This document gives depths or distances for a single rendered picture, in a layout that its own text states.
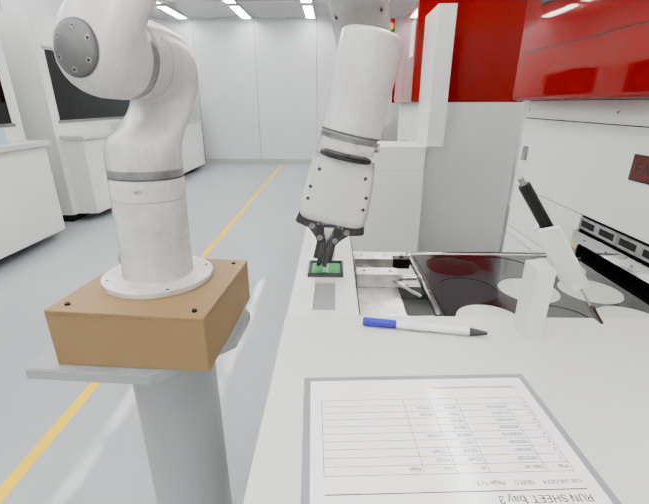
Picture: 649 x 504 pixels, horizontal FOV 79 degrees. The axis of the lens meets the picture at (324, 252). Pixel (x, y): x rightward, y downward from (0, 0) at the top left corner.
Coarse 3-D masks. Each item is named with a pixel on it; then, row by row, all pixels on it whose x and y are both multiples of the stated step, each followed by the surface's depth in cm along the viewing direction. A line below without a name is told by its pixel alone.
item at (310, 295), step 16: (304, 240) 77; (304, 256) 69; (336, 256) 69; (304, 272) 63; (352, 272) 63; (304, 288) 57; (320, 288) 58; (336, 288) 57; (352, 288) 57; (304, 304) 53; (320, 304) 54; (336, 304) 53; (352, 304) 53
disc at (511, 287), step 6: (504, 282) 73; (510, 282) 73; (516, 282) 73; (504, 288) 71; (510, 288) 71; (516, 288) 71; (510, 294) 69; (516, 294) 69; (552, 294) 69; (558, 294) 69; (552, 300) 67
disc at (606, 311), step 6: (606, 306) 65; (612, 306) 65; (600, 312) 63; (606, 312) 63; (612, 312) 63; (618, 312) 63; (624, 312) 63; (630, 312) 63; (636, 312) 63; (642, 312) 63; (630, 318) 61; (636, 318) 61; (642, 318) 61; (648, 318) 61
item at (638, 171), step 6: (636, 156) 73; (636, 162) 73; (642, 162) 72; (648, 162) 70; (636, 168) 73; (642, 168) 72; (648, 168) 70; (630, 174) 74; (636, 174) 73; (642, 174) 72; (648, 174) 70; (642, 180) 72; (648, 180) 70
